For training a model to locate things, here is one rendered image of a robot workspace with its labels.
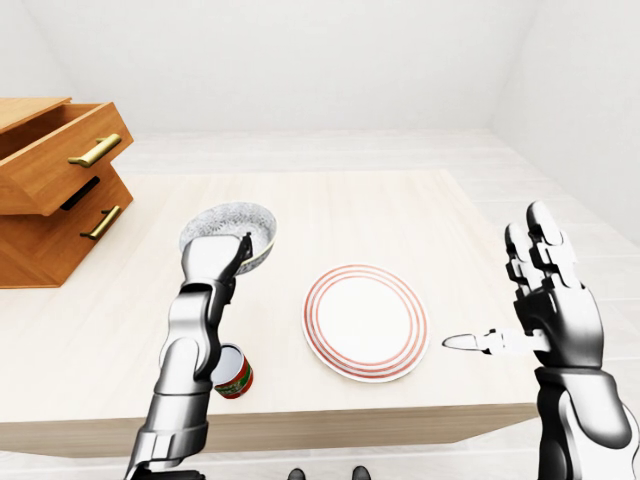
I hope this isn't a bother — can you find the red green tin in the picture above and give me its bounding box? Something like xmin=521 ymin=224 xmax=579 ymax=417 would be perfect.
xmin=209 ymin=343 xmax=255 ymax=401

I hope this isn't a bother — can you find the patterned black white bowl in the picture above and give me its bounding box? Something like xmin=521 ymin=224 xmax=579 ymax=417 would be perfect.
xmin=178 ymin=201 xmax=279 ymax=278

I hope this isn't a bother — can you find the closed wooden drawer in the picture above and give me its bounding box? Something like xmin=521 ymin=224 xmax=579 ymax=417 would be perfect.
xmin=42 ymin=164 xmax=135 ymax=290

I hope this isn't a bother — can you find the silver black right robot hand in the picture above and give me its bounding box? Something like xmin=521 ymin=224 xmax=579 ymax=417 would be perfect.
xmin=441 ymin=200 xmax=607 ymax=372

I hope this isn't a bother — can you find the wooden cabinet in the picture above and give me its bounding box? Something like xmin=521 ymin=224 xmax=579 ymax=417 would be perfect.
xmin=0 ymin=96 xmax=135 ymax=290

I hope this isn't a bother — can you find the white plate with red rings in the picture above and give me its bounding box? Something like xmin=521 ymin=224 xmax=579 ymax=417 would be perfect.
xmin=301 ymin=263 xmax=431 ymax=385

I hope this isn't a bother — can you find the open wooden drawer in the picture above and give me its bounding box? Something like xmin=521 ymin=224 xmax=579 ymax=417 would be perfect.
xmin=0 ymin=102 xmax=135 ymax=218

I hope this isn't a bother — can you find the brass drawer handle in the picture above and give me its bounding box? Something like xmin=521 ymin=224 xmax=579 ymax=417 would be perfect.
xmin=67 ymin=133 xmax=123 ymax=169
xmin=79 ymin=204 xmax=123 ymax=242

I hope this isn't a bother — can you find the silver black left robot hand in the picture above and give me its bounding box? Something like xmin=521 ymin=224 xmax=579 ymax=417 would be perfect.
xmin=180 ymin=231 xmax=255 ymax=287

